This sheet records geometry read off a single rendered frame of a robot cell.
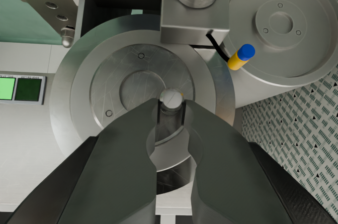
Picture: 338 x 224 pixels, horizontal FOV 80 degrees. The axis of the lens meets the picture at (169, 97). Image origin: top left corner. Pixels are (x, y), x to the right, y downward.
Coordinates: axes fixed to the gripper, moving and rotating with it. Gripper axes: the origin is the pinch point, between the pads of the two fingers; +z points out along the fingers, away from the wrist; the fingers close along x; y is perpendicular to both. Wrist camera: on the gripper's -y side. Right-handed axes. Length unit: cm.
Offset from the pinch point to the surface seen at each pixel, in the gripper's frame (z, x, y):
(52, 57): 272, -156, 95
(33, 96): 31.7, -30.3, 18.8
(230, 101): 3.5, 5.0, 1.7
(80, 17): 8.4, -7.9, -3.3
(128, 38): 6.4, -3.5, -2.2
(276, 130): 11.6, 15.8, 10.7
